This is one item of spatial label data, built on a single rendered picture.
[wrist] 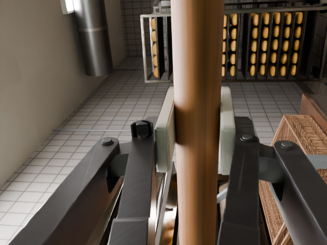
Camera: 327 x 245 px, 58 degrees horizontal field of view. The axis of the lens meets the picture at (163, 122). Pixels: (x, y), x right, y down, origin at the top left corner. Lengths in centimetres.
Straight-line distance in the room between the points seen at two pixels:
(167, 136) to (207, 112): 3
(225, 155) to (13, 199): 210
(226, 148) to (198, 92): 4
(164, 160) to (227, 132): 4
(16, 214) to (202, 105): 196
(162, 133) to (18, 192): 213
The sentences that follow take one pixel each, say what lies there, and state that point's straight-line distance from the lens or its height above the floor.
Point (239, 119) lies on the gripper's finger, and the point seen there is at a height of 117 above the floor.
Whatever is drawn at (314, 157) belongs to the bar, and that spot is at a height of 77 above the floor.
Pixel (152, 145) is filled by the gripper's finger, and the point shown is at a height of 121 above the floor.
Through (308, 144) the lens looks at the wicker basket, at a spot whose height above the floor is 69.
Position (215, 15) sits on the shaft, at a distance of 17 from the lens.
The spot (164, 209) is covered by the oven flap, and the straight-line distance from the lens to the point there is 163.
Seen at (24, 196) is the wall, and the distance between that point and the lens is 222.
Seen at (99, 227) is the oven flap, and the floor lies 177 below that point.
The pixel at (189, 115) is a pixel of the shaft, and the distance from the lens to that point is 18.
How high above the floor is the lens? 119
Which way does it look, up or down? 8 degrees up
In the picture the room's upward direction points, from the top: 90 degrees counter-clockwise
